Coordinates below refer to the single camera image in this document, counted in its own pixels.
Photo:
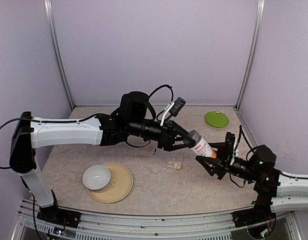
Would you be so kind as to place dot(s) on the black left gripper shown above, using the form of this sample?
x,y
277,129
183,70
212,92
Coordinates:
x,y
170,129

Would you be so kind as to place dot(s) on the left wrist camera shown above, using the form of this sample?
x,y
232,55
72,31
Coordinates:
x,y
171,110

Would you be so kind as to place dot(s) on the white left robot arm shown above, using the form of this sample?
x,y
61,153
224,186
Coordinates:
x,y
134,117

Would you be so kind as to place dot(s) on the green plastic plate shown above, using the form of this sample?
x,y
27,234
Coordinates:
x,y
217,119

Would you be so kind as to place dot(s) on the orange pill bottle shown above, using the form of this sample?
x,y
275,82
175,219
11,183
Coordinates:
x,y
202,148

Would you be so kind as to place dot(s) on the aluminium front rail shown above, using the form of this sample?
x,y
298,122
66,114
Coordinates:
x,y
107,226

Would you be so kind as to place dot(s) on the aluminium corner post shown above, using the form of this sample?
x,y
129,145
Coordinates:
x,y
252,53
57,53

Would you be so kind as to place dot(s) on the left aluminium corner post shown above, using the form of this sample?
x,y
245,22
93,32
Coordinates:
x,y
57,53

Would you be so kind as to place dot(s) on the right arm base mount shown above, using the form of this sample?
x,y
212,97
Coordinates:
x,y
260,212

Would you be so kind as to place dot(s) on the right aluminium corner post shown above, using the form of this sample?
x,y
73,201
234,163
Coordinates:
x,y
252,53

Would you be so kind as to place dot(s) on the grey bottle cap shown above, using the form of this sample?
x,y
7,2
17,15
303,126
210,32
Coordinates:
x,y
194,135

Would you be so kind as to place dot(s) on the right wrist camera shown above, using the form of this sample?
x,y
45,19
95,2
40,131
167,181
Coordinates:
x,y
236,148

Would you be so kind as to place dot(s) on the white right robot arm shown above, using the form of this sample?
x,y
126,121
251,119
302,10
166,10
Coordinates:
x,y
277,191

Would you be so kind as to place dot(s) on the white ceramic bowl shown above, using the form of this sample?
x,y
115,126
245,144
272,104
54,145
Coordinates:
x,y
97,178

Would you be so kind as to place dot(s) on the beige round plate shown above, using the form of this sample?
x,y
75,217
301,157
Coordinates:
x,y
120,186

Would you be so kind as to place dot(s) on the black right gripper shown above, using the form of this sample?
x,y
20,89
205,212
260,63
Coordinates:
x,y
220,166

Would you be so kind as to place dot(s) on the clear plastic pill organizer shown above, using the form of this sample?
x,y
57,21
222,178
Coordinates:
x,y
170,160

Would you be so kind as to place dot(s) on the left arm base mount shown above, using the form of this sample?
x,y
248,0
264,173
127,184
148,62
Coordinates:
x,y
62,217

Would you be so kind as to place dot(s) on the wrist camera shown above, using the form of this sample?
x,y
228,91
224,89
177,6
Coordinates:
x,y
171,110
236,148

